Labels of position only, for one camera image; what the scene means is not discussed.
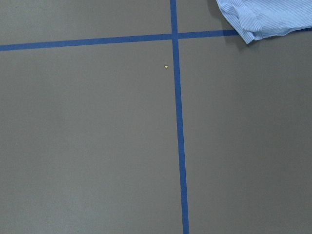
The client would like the light blue striped shirt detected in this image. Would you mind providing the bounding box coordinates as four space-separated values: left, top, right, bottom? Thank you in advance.
217 0 312 44

